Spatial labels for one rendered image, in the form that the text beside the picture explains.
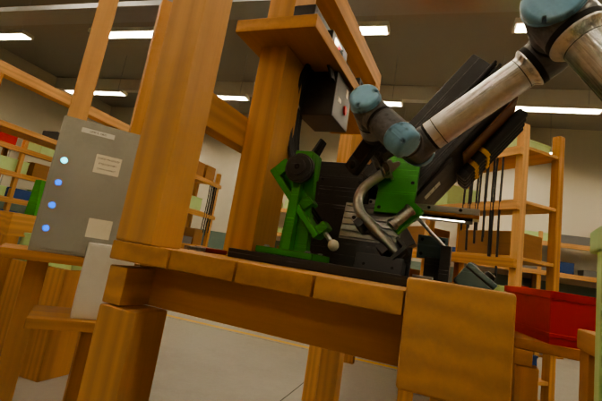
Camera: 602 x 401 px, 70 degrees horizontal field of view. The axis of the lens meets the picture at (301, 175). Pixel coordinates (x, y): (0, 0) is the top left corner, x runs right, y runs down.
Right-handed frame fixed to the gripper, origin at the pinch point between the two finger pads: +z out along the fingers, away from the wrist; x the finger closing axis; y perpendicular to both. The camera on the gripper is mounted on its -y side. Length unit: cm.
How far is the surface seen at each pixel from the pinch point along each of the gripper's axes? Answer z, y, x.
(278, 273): -50, -33, -33
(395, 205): 3.0, -2.7, -10.0
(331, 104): -11.1, 0.5, 24.1
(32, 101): 456, -458, 1015
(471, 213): 15.4, 15.5, -20.8
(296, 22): -39.2, 1.9, 30.7
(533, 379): 8, -4, -63
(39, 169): 364, -398, 628
